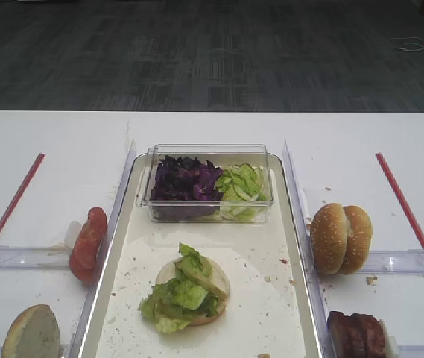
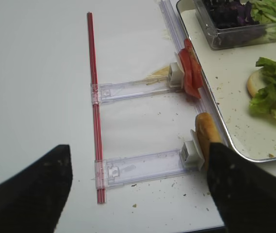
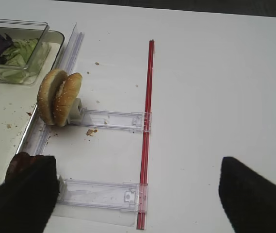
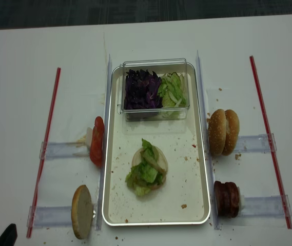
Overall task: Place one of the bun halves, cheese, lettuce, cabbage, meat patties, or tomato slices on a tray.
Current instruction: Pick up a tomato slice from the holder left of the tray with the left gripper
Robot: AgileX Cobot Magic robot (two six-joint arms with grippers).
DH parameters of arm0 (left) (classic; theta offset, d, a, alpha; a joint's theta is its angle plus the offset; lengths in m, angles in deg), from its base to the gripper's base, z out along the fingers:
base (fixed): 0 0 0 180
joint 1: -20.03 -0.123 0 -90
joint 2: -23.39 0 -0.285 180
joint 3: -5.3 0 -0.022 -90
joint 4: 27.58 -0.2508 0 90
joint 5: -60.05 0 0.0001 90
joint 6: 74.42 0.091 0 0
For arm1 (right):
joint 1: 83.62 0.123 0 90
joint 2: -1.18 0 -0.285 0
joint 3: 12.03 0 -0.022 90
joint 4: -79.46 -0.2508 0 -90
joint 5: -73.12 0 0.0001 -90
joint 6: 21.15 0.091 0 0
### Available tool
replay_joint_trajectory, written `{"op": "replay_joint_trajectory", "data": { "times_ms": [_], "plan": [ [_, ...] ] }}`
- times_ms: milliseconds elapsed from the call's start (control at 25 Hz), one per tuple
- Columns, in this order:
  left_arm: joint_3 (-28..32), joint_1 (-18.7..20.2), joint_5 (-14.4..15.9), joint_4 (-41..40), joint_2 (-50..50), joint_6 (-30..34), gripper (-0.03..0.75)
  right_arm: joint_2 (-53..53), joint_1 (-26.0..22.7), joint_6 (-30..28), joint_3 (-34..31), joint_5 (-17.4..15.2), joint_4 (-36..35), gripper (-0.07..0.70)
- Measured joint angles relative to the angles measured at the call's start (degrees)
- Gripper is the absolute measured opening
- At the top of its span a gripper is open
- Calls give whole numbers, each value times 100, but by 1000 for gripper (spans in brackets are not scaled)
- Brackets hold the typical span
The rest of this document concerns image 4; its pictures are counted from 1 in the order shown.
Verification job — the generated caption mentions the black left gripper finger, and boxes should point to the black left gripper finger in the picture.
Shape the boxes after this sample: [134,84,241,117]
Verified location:
[0,223,17,246]

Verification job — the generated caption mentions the red tomato slices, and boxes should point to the red tomato slices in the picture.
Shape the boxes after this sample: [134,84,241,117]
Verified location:
[89,116,104,168]

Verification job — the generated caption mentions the clear tomato channel holder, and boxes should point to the clear tomato channel holder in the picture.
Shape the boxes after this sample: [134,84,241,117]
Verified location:
[39,141,89,160]

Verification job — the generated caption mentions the green lettuce leaf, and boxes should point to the green lettuce leaf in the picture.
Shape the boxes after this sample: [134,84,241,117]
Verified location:
[125,138,166,197]

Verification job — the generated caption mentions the shredded green lettuce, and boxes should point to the shredded green lettuce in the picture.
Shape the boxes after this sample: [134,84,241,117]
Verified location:
[158,72,187,108]

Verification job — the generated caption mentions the stack of meat patties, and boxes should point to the stack of meat patties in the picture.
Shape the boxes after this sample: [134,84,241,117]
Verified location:
[214,181,240,218]

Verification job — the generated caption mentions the clear left bun channel holder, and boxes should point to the clear left bun channel holder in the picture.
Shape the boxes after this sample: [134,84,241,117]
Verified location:
[26,203,96,228]

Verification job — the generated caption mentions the standing bun half left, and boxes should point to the standing bun half left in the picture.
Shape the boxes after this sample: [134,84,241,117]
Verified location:
[71,185,93,239]

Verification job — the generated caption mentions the left red strip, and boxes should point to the left red strip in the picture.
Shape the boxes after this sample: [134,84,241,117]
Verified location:
[26,67,61,239]

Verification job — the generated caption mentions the red strip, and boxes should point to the red strip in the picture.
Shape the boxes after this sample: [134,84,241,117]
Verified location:
[26,67,61,239]
[249,55,292,230]

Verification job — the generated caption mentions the white rectangular metal tray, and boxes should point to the white rectangular metal tray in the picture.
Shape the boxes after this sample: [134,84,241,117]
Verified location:
[102,63,210,226]

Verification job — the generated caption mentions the shredded purple cabbage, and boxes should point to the shredded purple cabbage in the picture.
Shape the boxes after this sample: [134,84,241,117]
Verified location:
[124,69,163,110]

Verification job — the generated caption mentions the clear plastic salad box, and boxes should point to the clear plastic salad box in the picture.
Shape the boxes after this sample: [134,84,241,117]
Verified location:
[118,58,190,121]

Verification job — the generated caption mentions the sesame bun left piece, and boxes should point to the sesame bun left piece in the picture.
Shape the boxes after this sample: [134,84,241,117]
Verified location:
[208,109,227,156]

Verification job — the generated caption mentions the sesame bun piece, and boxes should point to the sesame bun piece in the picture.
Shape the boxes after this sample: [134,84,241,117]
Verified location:
[222,109,240,156]
[208,109,227,156]

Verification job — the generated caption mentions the white patty pusher block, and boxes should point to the white patty pusher block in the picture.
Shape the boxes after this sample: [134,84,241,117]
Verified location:
[238,187,245,214]

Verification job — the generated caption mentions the sesame bun right piece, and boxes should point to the sesame bun right piece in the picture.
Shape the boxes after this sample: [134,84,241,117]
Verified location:
[222,109,240,156]

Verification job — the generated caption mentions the clear patty channel holder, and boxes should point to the clear patty channel holder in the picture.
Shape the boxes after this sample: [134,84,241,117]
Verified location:
[238,195,292,217]

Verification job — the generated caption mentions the clear sesame bun channel holder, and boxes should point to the clear sesame bun channel holder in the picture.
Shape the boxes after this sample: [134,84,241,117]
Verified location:
[233,134,277,153]

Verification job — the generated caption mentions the right red strip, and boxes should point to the right red strip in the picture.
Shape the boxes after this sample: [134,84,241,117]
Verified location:
[249,55,292,230]

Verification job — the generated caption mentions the right long clear rail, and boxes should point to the right long clear rail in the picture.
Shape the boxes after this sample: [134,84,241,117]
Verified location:
[196,51,221,230]

